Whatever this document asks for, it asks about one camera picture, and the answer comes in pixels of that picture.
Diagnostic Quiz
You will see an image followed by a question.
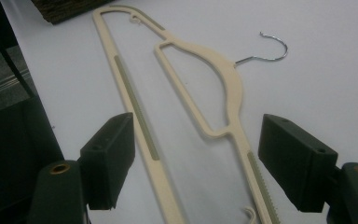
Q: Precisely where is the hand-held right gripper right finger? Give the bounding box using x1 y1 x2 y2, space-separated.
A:
257 113 338 213

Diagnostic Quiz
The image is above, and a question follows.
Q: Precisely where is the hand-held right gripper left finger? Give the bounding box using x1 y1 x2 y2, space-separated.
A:
79 112 136 211

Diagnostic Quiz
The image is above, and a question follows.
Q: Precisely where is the beige plastic clothes hanger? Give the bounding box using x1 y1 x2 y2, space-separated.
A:
92 4 289 224

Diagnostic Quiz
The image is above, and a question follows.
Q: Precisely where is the brown woven basket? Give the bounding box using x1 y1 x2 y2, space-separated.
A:
31 0 117 25

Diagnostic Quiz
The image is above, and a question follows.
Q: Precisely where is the white table sheet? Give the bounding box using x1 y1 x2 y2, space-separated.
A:
0 0 358 224

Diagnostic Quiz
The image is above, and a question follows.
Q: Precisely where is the metal floor rail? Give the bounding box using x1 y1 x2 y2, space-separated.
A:
0 69 32 101

